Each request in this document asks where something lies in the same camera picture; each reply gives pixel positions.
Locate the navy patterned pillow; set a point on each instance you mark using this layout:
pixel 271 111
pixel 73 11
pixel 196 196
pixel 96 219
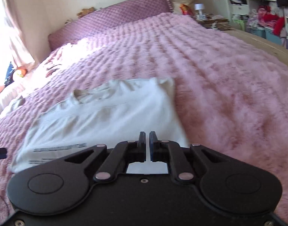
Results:
pixel 9 75

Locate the orange plush toy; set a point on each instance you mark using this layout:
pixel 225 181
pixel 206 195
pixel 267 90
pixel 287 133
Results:
pixel 19 74

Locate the brown teddy bear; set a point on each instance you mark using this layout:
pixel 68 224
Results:
pixel 85 12

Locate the red snack bag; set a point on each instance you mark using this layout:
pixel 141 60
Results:
pixel 185 10

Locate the white wardrobe shelving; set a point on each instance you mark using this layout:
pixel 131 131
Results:
pixel 265 18

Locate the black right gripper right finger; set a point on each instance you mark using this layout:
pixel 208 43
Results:
pixel 172 154

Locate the purple quilted headboard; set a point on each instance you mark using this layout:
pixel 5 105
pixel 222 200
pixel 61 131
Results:
pixel 107 18

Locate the pink fluffy bed blanket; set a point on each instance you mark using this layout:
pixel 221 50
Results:
pixel 230 96

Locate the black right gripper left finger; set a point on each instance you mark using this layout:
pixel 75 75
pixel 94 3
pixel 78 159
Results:
pixel 120 157

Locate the white bedside lamp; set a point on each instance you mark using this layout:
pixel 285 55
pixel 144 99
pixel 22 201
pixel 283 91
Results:
pixel 199 8

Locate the pink window curtain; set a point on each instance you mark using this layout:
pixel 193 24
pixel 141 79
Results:
pixel 21 57

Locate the white shirt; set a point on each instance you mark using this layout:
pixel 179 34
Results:
pixel 114 112

